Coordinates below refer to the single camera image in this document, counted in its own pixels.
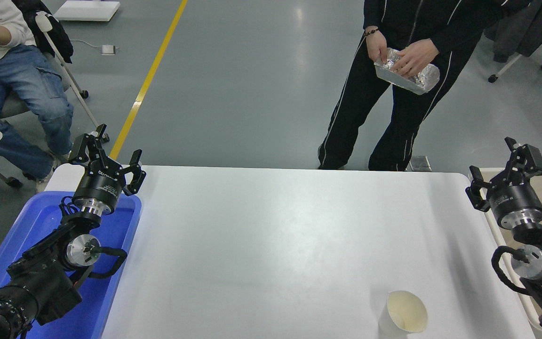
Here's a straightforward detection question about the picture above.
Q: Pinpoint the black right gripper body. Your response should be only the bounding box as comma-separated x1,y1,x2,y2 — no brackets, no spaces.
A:
489,183,542,226

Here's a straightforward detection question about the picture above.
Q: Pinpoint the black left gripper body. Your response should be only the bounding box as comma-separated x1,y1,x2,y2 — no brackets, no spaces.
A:
72,168,124,211

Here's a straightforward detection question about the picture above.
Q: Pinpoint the white paper cup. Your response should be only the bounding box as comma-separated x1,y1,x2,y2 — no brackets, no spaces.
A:
378,290,429,339

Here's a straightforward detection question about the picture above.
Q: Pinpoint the silver foil tray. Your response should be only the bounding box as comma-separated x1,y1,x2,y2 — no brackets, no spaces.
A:
374,47,441,96

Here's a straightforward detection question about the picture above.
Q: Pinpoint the standing person's left hand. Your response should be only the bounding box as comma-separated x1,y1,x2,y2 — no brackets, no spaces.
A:
390,38,440,79

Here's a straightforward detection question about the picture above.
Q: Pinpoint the standing person's right hand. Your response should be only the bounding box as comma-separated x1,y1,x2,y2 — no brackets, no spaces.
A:
366,29,390,65

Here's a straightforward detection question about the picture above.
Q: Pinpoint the blue plastic tray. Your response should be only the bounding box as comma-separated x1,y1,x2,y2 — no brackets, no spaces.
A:
0,190,143,339

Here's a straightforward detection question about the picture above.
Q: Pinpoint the silver floor socket plate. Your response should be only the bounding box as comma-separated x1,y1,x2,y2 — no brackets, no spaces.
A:
406,155,433,172

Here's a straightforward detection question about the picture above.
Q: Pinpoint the white office chair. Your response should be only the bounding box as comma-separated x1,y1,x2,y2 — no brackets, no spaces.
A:
0,10,111,189

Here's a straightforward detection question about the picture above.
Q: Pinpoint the seated person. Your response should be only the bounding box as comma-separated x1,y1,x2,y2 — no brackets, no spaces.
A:
0,0,75,193

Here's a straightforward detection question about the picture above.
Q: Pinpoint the standing person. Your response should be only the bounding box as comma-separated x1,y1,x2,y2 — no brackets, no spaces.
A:
317,0,533,172

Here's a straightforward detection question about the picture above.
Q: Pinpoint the black jacket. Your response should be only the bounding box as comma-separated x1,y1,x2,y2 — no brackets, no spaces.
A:
12,0,74,65

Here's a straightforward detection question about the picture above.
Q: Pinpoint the grey jacket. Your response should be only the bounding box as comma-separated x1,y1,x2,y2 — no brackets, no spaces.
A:
483,0,542,64

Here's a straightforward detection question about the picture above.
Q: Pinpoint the flat white board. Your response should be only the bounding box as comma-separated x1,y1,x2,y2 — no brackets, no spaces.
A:
54,0,121,23

